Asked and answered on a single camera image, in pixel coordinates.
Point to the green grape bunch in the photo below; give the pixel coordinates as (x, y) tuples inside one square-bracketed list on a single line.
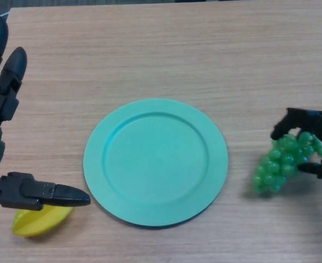
[(278, 164)]

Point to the teal round plate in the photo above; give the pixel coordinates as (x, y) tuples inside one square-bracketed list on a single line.
[(155, 164)]

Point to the yellow starfruit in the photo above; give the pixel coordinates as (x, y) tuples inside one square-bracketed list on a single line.
[(37, 223)]

